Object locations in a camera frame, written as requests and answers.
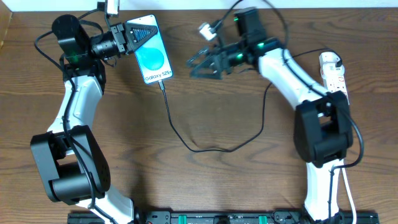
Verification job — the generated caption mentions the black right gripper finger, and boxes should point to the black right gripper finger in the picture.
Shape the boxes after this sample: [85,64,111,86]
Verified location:
[186,46,210,68]
[189,56,222,79]

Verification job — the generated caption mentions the blue screen Galaxy smartphone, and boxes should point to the blue screen Galaxy smartphone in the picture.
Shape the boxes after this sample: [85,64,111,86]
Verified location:
[127,14,173,84]

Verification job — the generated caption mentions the black USB charging cable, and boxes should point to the black USB charging cable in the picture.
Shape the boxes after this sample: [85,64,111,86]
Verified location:
[157,48,343,154]

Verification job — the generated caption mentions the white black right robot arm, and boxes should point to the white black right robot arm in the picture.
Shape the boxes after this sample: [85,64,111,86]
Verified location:
[187,7,353,223]

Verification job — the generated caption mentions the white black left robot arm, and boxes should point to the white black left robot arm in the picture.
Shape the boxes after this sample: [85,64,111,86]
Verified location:
[30,14,160,223]

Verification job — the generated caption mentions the white power strip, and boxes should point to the white power strip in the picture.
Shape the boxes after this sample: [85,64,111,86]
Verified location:
[319,52,349,100]

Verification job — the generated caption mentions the white USB wall charger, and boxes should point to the white USB wall charger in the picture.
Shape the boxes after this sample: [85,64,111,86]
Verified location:
[320,62,345,79]

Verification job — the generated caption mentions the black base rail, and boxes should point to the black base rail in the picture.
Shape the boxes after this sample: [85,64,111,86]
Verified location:
[67,210,381,224]

